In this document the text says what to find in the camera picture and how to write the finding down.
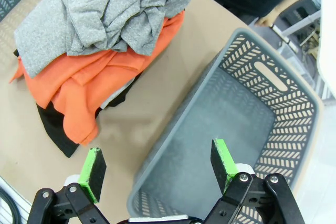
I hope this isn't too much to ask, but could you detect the heather grey garment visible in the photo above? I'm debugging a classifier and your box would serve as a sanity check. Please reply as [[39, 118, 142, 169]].
[[13, 0, 192, 79]]

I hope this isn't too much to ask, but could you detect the black cable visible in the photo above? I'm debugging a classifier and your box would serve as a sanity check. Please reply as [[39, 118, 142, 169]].
[[0, 186, 20, 224]]

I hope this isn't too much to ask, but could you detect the light grey garment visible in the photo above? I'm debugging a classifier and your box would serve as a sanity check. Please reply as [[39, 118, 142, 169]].
[[99, 77, 141, 110]]

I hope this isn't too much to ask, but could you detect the black garment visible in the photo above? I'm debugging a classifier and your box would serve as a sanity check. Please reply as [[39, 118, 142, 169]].
[[13, 48, 142, 158]]

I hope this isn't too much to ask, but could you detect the orange cartoon print t-shirt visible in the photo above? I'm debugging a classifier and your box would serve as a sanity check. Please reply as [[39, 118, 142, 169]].
[[9, 10, 186, 147]]

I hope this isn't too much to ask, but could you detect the white table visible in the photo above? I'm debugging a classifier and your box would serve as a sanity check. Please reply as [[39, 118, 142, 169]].
[[316, 0, 336, 99]]

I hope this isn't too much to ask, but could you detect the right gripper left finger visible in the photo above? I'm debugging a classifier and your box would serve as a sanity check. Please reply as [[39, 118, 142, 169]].
[[26, 147, 110, 224]]

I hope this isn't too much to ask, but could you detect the person's left hand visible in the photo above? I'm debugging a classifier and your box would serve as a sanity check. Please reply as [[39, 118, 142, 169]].
[[255, 14, 276, 28]]

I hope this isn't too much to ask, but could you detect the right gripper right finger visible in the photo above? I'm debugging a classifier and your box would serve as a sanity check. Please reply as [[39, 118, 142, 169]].
[[203, 138, 307, 224]]

